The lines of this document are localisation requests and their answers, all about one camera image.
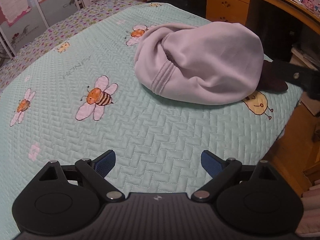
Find pink bordered wall poster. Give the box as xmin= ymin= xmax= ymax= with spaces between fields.
xmin=0 ymin=0 xmax=33 ymax=27

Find sliding door wardrobe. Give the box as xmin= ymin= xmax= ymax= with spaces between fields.
xmin=0 ymin=0 xmax=84 ymax=60

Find bee print quilted blanket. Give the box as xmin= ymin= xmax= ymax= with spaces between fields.
xmin=0 ymin=1 xmax=304 ymax=230

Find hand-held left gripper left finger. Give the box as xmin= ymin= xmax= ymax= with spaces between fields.
xmin=39 ymin=149 xmax=125 ymax=202

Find wooden desk with drawers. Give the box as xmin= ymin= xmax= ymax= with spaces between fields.
xmin=206 ymin=0 xmax=320 ymax=38

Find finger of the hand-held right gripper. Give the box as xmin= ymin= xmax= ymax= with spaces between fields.
xmin=271 ymin=60 xmax=320 ymax=98

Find purple floral bedsheet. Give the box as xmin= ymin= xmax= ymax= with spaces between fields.
xmin=0 ymin=0 xmax=150 ymax=90

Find grey and brown printed sweatshirt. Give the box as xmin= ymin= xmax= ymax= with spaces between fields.
xmin=134 ymin=21 xmax=288 ymax=105

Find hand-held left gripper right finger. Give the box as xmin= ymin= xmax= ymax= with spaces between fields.
xmin=192 ymin=150 xmax=278 ymax=202

